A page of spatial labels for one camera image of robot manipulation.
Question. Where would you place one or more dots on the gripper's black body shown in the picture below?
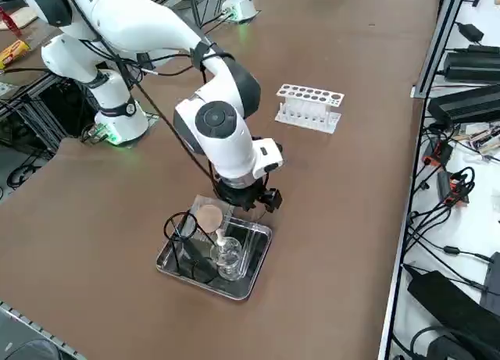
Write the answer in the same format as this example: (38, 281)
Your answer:
(234, 194)

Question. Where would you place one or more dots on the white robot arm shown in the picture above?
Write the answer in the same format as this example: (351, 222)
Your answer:
(240, 1)
(136, 28)

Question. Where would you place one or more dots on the stainless steel tray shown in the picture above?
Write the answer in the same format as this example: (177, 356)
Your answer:
(259, 254)

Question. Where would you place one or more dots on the white test tube rack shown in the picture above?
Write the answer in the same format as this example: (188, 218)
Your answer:
(291, 118)

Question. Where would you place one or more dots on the black metal stand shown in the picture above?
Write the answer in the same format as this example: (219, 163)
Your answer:
(197, 8)

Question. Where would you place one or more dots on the orange black converter box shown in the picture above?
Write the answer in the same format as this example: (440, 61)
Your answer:
(437, 153)
(453, 188)

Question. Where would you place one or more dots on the large black power brick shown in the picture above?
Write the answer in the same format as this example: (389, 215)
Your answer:
(449, 309)

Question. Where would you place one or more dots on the black finned power supply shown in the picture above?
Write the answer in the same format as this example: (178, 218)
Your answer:
(465, 104)

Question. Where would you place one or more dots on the dark grey round object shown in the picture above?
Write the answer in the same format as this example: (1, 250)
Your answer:
(33, 350)

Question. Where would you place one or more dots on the yellow snack packet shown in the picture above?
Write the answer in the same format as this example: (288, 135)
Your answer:
(13, 51)

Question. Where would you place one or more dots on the wooden board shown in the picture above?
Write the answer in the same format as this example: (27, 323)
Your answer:
(19, 18)

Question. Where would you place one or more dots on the red metal clamp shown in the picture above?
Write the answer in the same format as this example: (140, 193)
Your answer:
(9, 22)

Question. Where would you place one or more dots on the small black power adapter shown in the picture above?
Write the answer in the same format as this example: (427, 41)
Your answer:
(470, 32)

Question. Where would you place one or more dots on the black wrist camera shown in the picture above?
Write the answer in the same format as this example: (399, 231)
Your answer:
(273, 200)

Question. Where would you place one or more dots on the black aluminium frame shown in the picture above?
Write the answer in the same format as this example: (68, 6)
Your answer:
(43, 118)

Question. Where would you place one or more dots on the aluminium profile post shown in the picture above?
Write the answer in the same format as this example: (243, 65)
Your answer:
(441, 43)

